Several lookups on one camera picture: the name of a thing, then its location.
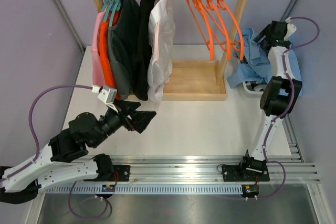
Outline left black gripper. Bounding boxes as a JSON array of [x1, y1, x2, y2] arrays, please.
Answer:
[[90, 98, 157, 148]]

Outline light blue shirt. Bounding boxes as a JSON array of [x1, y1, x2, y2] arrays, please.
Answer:
[[227, 27, 302, 89]]

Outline orange hanger of grey shirt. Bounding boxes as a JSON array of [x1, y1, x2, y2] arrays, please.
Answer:
[[194, 0, 238, 61]]

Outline orange hanger of plaid shirt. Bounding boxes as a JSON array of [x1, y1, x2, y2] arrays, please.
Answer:
[[217, 0, 245, 61]]

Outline orange hanger of blue shirt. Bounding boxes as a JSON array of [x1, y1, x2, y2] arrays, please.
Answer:
[[182, 0, 216, 61]]

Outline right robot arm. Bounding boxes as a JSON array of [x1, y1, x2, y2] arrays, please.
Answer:
[[236, 21, 302, 182]]

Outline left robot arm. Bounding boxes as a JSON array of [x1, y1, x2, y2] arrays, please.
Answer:
[[1, 101, 156, 204]]

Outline pink shirt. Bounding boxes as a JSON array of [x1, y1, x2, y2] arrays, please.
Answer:
[[91, 11, 105, 86]]

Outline dark grey t-shirt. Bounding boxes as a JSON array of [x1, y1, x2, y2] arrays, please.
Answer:
[[108, 0, 139, 100]]

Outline orange shirt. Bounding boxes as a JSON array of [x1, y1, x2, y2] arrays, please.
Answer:
[[99, 22, 117, 89]]

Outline white plastic basket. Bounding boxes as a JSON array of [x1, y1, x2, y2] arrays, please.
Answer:
[[242, 81, 267, 96]]

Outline wooden clothes rack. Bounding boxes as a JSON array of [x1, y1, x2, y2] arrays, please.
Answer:
[[94, 0, 247, 101]]

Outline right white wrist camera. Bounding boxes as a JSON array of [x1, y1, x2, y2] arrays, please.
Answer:
[[284, 17, 297, 40]]

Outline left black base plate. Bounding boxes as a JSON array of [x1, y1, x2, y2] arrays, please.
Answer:
[[99, 165, 131, 182]]

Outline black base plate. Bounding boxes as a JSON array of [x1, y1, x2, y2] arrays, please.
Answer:
[[221, 165, 270, 182], [99, 165, 131, 182]]

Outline white slotted cable duct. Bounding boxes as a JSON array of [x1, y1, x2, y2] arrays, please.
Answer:
[[47, 184, 243, 195]]

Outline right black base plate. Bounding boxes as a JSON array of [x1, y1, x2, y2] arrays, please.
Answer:
[[221, 165, 270, 182]]

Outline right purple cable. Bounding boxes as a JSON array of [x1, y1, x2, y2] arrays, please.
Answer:
[[261, 16, 321, 201]]

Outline purple cable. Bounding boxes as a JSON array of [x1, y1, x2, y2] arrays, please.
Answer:
[[0, 84, 94, 220], [261, 16, 321, 201]]

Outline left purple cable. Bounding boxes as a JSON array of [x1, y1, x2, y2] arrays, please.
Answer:
[[0, 84, 94, 220]]

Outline aluminium rail frame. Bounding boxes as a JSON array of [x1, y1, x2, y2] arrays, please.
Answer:
[[35, 119, 321, 185]]

